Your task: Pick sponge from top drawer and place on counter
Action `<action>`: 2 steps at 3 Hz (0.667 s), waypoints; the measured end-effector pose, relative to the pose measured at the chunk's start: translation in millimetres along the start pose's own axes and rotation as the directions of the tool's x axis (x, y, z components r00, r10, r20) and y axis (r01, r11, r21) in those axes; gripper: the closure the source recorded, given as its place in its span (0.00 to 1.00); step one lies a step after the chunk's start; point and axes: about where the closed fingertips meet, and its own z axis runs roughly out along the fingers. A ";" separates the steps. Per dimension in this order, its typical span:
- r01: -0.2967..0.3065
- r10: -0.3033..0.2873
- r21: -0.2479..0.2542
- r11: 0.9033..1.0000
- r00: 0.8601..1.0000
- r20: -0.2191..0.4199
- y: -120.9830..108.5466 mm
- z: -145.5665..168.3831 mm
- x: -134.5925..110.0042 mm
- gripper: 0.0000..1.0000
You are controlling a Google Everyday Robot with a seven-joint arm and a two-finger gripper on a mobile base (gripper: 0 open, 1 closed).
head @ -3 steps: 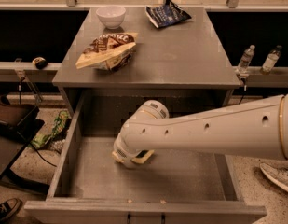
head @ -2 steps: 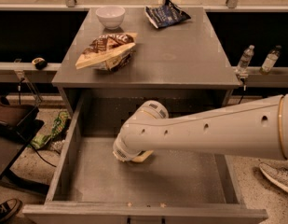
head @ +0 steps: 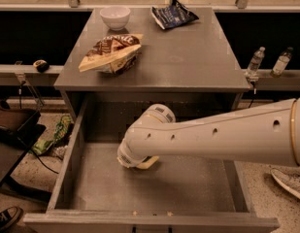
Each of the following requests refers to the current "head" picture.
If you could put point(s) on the black canvas sneaker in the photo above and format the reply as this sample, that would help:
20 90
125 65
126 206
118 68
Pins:
9 218

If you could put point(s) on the black cart on left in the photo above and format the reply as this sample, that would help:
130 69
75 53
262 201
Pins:
19 131

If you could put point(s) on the brown and cream chip bag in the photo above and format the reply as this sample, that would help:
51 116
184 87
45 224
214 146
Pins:
113 54

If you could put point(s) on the white ceramic bowl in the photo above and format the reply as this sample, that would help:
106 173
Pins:
115 17

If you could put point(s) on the open grey top drawer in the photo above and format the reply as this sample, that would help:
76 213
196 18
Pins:
93 193

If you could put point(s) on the grey knit sneaker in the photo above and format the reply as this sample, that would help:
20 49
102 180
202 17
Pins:
289 182

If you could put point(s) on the clear plastic water bottle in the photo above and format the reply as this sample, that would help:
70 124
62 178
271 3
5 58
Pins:
255 62

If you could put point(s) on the grey cabinet counter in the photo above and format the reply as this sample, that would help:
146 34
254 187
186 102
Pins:
193 59

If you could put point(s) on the green snack bag on floor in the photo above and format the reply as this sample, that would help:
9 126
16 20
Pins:
60 137

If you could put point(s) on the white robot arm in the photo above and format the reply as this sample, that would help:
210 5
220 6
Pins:
267 134

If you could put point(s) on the grey window ledge rail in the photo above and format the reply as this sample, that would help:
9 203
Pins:
14 74

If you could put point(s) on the yellow black tape measure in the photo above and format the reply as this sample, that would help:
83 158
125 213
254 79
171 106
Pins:
41 65

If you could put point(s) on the blue snack bag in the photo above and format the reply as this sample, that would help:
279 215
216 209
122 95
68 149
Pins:
172 16

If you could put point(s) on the green and yellow sponge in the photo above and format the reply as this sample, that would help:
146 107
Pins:
147 162

